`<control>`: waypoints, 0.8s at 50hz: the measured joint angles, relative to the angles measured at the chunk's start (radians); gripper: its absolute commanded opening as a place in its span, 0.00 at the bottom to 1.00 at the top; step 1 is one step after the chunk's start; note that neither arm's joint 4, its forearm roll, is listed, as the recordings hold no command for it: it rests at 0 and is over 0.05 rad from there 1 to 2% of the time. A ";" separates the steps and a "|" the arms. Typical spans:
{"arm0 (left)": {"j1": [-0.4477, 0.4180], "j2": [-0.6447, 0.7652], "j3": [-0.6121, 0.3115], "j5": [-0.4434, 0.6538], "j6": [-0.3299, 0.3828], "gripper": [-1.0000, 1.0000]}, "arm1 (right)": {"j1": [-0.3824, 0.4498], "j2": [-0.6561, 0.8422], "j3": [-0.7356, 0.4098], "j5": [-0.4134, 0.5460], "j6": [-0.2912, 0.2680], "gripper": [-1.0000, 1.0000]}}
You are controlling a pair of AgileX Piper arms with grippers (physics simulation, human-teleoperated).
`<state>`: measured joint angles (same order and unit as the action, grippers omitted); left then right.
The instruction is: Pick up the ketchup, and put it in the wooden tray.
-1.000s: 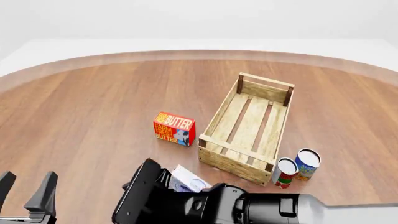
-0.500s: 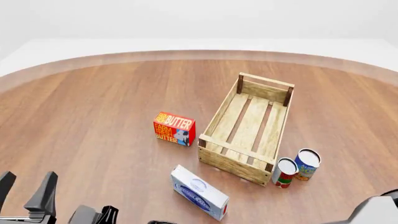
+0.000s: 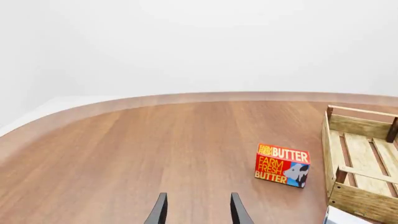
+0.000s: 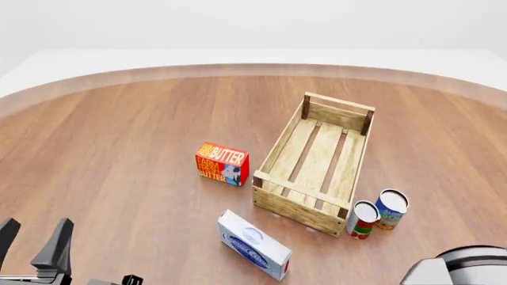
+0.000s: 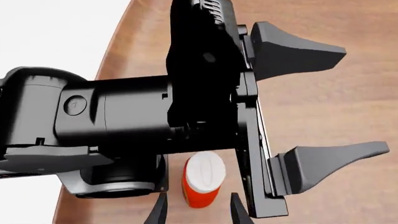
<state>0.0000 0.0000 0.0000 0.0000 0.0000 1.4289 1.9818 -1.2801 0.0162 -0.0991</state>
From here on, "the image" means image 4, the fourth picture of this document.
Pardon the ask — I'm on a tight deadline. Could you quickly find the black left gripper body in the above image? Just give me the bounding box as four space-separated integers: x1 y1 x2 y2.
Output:
0 268 73 285

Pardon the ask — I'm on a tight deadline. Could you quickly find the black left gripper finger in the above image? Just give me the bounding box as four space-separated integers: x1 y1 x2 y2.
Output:
0 217 21 263
30 217 75 277

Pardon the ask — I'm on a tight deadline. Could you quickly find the wooden slat tray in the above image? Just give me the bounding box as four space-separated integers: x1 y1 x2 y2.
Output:
252 91 376 238

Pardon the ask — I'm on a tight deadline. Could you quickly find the red butter box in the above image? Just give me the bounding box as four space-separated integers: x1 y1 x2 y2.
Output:
195 141 250 188

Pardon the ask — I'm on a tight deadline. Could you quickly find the white and blue food box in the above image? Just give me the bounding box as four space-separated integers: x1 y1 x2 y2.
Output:
216 209 293 282

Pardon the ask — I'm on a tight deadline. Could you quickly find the tomato print tin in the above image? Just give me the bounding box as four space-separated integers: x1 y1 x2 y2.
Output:
345 199 381 240

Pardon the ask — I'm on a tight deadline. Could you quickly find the blue alphabet soup tin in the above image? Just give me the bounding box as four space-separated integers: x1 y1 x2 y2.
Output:
374 188 410 230

